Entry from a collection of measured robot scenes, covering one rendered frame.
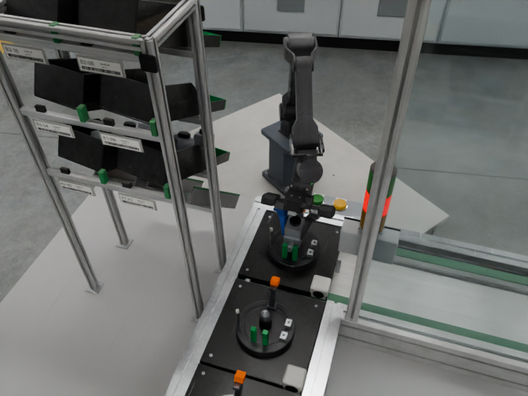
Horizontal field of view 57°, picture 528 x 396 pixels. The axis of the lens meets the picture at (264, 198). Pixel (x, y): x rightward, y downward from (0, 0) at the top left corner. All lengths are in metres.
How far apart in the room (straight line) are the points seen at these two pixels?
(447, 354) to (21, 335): 1.08
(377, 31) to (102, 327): 3.43
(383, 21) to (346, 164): 2.58
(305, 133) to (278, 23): 3.12
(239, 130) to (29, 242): 1.47
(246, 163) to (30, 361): 0.92
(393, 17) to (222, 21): 1.39
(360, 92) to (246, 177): 2.21
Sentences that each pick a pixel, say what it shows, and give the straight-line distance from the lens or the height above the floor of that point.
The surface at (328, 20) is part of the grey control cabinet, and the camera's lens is 4.24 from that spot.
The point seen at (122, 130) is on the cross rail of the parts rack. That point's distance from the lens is 0.95.
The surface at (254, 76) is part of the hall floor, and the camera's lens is 3.95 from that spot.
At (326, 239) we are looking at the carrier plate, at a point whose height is 0.97.
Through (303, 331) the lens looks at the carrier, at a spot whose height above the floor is 0.97.
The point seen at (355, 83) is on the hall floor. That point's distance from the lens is 3.91.
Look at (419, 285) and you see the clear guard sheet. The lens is 1.11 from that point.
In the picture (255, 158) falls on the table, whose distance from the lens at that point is 1.80.
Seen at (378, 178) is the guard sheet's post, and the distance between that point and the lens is 0.89.
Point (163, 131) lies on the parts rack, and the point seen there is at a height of 1.48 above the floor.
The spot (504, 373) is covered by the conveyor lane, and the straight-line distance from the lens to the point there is 1.34.
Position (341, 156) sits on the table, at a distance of 1.82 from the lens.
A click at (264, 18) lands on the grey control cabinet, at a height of 0.24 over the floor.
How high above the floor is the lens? 2.01
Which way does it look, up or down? 45 degrees down
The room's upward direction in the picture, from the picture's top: 1 degrees counter-clockwise
